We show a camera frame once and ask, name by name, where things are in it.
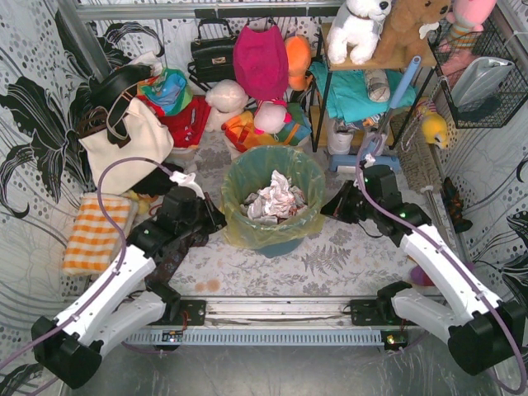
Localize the black round hat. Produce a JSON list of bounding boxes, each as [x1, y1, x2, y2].
[[90, 64, 152, 110]]

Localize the aluminium rail base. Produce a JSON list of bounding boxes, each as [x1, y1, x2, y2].
[[124, 296, 426, 354]]

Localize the magenta knitted bag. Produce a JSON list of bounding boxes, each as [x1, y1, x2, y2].
[[233, 25, 289, 101]]

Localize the teal plastic trash bin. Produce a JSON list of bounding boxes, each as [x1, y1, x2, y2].
[[255, 238, 304, 258]]

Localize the dark floral necktie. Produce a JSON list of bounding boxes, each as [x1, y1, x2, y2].
[[144, 233, 209, 289]]

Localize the colorful rainbow cloth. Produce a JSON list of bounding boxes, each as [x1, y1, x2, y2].
[[136, 68, 193, 117]]

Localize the purple orange sock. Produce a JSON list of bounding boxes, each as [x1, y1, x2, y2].
[[410, 266, 434, 287]]

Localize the black leather handbag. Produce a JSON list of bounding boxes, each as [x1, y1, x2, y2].
[[187, 18, 238, 86]]

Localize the pink round plush head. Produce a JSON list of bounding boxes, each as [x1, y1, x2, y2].
[[254, 101, 292, 134]]

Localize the orange striped cloth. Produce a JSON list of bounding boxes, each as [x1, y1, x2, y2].
[[222, 111, 312, 160]]

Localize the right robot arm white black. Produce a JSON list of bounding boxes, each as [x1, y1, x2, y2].
[[321, 165, 526, 375]]

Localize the blue lint roller mop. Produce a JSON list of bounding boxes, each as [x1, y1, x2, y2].
[[329, 55, 422, 173]]

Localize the cream canvas tote bag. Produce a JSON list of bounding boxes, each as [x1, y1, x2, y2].
[[80, 98, 174, 195]]

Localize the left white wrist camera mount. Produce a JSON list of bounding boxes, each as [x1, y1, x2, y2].
[[169, 171, 205, 200]]

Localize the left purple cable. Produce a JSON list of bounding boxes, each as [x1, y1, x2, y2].
[[0, 156, 178, 372]]

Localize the crumpled white red paper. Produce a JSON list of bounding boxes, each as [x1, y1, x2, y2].
[[240, 170, 307, 225]]

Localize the white plush bear red clothes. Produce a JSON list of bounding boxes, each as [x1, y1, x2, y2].
[[159, 79, 249, 149]]

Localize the pink plush toy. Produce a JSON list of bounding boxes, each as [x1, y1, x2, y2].
[[441, 0, 497, 51]]

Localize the black wire basket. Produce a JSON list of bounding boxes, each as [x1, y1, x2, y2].
[[429, 20, 527, 129]]

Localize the yellow plush duck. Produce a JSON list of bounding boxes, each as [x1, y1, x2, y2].
[[414, 97, 448, 149]]

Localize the teal folded cloth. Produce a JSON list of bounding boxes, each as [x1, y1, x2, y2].
[[309, 62, 417, 122]]

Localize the white sneaker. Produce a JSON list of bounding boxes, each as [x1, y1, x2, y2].
[[327, 119, 355, 155]]

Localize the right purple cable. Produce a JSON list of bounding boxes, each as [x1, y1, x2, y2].
[[355, 131, 525, 393]]

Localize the purple cable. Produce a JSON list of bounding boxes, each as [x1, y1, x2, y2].
[[0, 156, 178, 372], [355, 131, 525, 393]]

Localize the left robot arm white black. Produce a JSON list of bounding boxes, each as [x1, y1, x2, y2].
[[31, 186, 226, 389]]

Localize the grey patterned rolled cloth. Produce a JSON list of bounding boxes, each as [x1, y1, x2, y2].
[[364, 69, 390, 103]]

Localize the silver foil pouch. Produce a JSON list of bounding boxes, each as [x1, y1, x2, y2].
[[450, 57, 515, 107]]

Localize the black metal shelf rack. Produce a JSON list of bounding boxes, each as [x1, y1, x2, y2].
[[309, 23, 437, 153]]

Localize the brown teddy bear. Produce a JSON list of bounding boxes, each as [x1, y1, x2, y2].
[[373, 0, 451, 64]]

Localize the orange plush toy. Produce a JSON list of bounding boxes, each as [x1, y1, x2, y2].
[[285, 35, 311, 91]]

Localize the yellow translucent trash bag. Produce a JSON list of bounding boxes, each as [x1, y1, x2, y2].
[[221, 146, 325, 250]]

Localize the orange white checkered towel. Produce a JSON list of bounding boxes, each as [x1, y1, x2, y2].
[[63, 193, 139, 276]]

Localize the white plush dog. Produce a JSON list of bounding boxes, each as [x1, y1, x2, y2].
[[327, 0, 392, 65]]

